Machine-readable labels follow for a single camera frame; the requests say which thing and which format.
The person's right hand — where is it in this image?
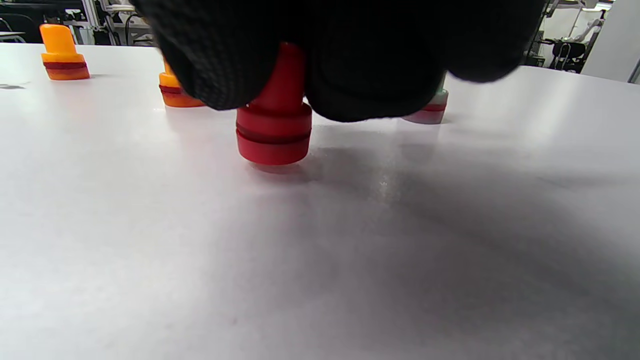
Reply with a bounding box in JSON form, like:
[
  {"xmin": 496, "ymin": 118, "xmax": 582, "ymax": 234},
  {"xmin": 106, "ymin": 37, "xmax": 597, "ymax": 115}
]
[{"xmin": 130, "ymin": 0, "xmax": 548, "ymax": 123}]

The green reward stamp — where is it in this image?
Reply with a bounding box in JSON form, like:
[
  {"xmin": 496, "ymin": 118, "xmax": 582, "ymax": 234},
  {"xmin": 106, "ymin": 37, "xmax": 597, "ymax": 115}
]
[{"xmin": 400, "ymin": 72, "xmax": 450, "ymax": 125}]

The red reward stamp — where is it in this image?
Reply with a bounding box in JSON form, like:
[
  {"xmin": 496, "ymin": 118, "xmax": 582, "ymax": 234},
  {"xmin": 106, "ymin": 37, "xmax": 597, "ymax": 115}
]
[{"xmin": 236, "ymin": 42, "xmax": 313, "ymax": 166}]

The orange reward stamp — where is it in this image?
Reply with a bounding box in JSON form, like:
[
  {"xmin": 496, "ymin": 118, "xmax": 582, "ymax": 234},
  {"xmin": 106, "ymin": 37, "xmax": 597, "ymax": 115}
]
[
  {"xmin": 39, "ymin": 23, "xmax": 91, "ymax": 81},
  {"xmin": 158, "ymin": 57, "xmax": 207, "ymax": 108}
]

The black office chair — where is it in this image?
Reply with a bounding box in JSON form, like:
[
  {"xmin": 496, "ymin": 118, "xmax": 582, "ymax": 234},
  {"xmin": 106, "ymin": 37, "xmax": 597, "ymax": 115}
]
[{"xmin": 540, "ymin": 40, "xmax": 588, "ymax": 73}]

